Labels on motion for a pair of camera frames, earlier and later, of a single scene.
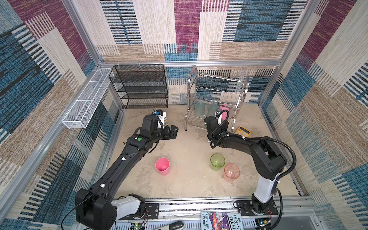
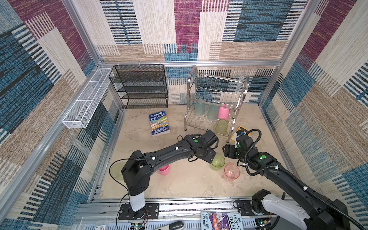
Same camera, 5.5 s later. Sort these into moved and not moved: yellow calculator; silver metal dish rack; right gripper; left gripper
Moved: left gripper; right gripper
Not moved: silver metal dish rack; yellow calculator
